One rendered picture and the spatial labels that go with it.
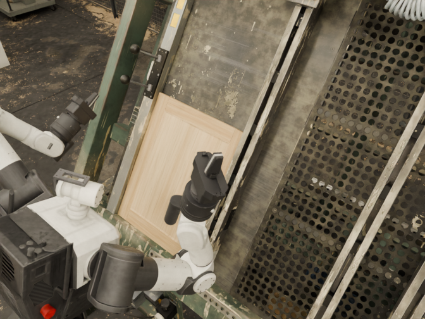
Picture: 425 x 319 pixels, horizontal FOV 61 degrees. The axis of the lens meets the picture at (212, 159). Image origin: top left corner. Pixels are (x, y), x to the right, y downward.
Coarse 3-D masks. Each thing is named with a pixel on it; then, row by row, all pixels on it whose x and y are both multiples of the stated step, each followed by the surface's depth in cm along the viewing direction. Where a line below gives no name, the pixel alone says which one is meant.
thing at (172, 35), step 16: (176, 0) 139; (192, 0) 139; (176, 32) 140; (176, 48) 144; (160, 80) 144; (144, 96) 148; (144, 112) 148; (144, 128) 150; (128, 144) 153; (128, 160) 153; (128, 176) 155; (112, 192) 158; (112, 208) 158
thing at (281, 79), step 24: (288, 0) 110; (312, 0) 106; (288, 24) 114; (312, 24) 114; (288, 48) 117; (288, 72) 116; (264, 96) 119; (264, 120) 118; (240, 144) 123; (240, 168) 123; (240, 192) 128; (216, 216) 131; (216, 240) 130
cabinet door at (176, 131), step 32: (160, 96) 147; (160, 128) 147; (192, 128) 139; (224, 128) 132; (160, 160) 148; (192, 160) 140; (224, 160) 132; (128, 192) 156; (160, 192) 148; (160, 224) 148
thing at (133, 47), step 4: (132, 44) 136; (136, 44) 136; (132, 48) 135; (136, 48) 135; (132, 52) 136; (136, 52) 136; (140, 52) 138; (144, 52) 139; (152, 56) 141; (156, 56) 141; (160, 56) 141; (156, 60) 142; (160, 60) 142
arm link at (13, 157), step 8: (0, 112) 113; (0, 136) 111; (0, 144) 109; (8, 144) 112; (0, 152) 108; (8, 152) 110; (0, 160) 108; (8, 160) 109; (16, 160) 111; (0, 168) 108
